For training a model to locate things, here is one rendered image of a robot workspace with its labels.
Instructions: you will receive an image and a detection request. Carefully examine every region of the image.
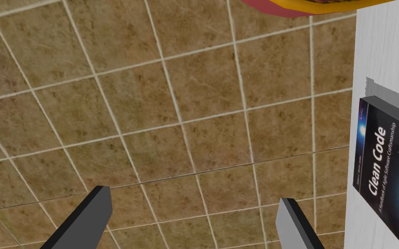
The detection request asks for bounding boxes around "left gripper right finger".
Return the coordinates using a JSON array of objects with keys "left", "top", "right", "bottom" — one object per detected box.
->
[{"left": 275, "top": 198, "right": 325, "bottom": 249}]

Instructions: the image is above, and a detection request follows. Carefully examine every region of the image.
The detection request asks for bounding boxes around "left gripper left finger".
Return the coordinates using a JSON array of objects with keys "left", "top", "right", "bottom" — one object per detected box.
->
[{"left": 40, "top": 185, "right": 113, "bottom": 249}]

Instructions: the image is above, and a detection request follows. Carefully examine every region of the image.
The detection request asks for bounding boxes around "dark blue book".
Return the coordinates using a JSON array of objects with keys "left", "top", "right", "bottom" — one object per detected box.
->
[{"left": 352, "top": 96, "right": 399, "bottom": 249}]

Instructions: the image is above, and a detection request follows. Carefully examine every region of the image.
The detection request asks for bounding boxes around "white table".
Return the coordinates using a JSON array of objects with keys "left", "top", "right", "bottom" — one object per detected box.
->
[{"left": 343, "top": 0, "right": 399, "bottom": 249}]

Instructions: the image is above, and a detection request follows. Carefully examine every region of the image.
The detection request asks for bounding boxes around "red and yellow round object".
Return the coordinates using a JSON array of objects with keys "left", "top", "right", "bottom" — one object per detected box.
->
[{"left": 241, "top": 0, "right": 397, "bottom": 19}]

